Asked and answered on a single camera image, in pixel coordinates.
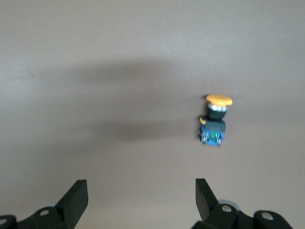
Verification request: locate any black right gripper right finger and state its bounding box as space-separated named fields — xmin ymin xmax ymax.
xmin=194 ymin=178 xmax=239 ymax=229

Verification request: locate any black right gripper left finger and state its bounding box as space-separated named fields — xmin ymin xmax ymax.
xmin=16 ymin=180 xmax=89 ymax=229

